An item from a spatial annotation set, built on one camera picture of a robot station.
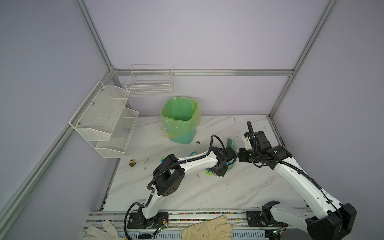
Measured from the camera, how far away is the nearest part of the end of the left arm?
2.08ft

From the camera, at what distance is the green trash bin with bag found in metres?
0.84

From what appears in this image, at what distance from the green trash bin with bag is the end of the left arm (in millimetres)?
250
